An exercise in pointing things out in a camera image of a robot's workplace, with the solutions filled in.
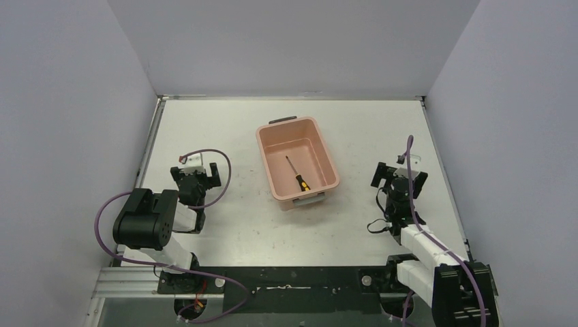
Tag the pink plastic bin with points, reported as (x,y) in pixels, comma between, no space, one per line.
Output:
(301,139)

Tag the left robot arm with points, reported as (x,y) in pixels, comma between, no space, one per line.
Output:
(148,219)

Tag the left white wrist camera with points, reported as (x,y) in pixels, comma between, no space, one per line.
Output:
(195,161)

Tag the aluminium front rail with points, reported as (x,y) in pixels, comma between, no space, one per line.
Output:
(139,283)

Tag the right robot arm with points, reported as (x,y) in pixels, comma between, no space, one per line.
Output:
(458,291)

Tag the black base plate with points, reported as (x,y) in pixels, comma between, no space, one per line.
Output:
(287,289)

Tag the black yellow screwdriver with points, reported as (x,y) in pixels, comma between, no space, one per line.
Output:
(302,183)

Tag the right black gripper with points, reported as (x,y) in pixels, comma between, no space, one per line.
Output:
(386,172)

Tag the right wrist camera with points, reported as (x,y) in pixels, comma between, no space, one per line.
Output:
(410,167)

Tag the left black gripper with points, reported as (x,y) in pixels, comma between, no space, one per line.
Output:
(195,176)

